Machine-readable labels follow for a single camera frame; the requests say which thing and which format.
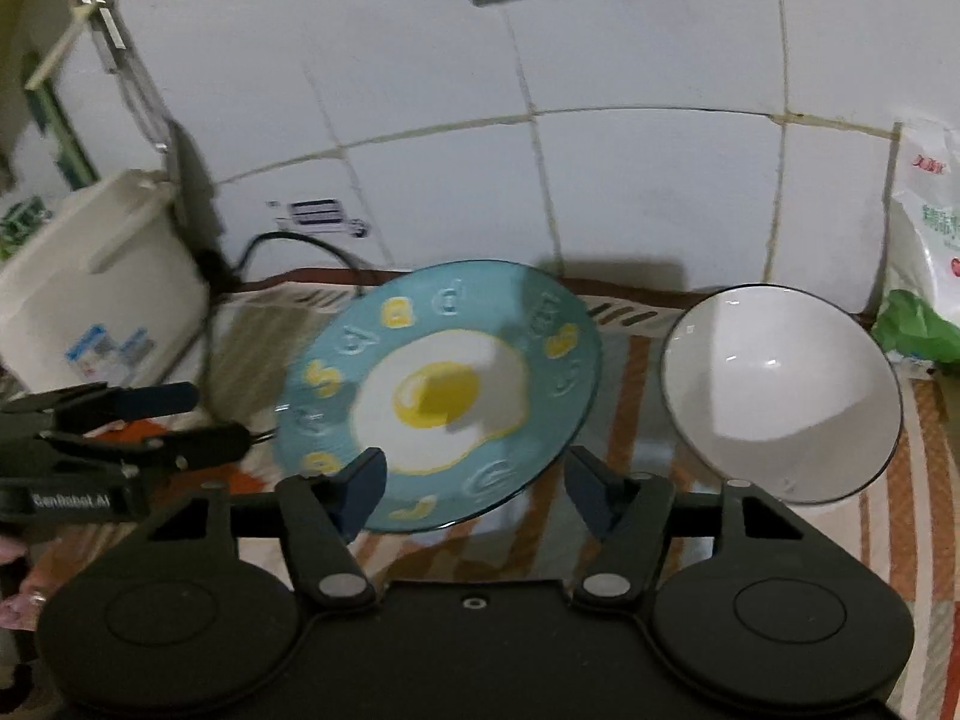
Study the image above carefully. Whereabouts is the white bowl black rim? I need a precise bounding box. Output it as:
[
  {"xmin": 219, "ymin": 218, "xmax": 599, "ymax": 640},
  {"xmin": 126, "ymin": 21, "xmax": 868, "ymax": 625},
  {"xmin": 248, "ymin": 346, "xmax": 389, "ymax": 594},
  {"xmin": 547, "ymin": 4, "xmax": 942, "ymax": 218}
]
[{"xmin": 659, "ymin": 284, "xmax": 903, "ymax": 505}]

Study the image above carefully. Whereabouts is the blue egg pattern plate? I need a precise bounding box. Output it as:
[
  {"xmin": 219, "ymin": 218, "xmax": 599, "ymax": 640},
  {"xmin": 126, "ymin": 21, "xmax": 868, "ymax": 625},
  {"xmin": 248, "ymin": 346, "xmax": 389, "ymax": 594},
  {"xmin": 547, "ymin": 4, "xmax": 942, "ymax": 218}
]
[{"xmin": 274, "ymin": 260, "xmax": 602, "ymax": 533}]

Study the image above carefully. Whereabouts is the person's left hand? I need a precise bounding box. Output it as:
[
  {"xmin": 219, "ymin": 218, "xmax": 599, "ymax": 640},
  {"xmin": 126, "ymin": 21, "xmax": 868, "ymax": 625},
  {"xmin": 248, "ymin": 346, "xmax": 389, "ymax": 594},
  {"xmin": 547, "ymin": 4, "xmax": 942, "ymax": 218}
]
[{"xmin": 0, "ymin": 536, "xmax": 55, "ymax": 632}]

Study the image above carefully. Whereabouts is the striped woven table mat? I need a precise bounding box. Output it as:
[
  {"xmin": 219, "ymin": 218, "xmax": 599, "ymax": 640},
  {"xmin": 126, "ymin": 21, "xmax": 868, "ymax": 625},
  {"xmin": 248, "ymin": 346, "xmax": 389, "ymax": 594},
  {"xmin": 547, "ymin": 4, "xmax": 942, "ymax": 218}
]
[{"xmin": 0, "ymin": 266, "xmax": 960, "ymax": 720}]

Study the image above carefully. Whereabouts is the white rice cooker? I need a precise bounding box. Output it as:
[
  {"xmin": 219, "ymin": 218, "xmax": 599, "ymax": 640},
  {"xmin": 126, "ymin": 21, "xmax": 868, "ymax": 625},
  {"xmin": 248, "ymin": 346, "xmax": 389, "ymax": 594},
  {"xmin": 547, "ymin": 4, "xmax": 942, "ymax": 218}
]
[{"xmin": 2, "ymin": 171, "xmax": 206, "ymax": 392}]

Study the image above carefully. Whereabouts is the white green salt bag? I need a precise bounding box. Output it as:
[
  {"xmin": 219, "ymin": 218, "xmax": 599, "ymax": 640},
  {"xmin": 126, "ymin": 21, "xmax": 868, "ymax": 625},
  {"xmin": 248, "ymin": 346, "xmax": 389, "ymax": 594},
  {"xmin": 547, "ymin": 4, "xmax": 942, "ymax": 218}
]
[{"xmin": 872, "ymin": 121, "xmax": 960, "ymax": 367}]

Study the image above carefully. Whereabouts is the hanging metal utensil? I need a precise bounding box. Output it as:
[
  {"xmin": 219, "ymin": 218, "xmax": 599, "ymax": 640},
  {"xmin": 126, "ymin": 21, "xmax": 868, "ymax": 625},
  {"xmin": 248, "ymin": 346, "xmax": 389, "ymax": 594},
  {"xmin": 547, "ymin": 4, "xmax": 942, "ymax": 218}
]
[{"xmin": 73, "ymin": 0, "xmax": 178, "ymax": 174}]

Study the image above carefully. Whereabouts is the black power cable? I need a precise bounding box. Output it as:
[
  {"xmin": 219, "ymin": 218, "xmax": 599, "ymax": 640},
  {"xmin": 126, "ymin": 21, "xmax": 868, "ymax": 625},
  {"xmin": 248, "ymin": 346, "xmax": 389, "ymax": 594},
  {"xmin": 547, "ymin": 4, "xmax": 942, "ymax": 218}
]
[{"xmin": 195, "ymin": 229, "xmax": 392, "ymax": 444}]

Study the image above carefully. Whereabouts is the blue wall sticker label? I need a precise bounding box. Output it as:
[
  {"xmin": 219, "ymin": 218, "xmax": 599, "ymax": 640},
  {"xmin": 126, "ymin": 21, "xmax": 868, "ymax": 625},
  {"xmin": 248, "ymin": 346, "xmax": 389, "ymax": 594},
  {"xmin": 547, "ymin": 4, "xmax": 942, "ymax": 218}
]
[{"xmin": 267, "ymin": 199, "xmax": 371, "ymax": 239}]

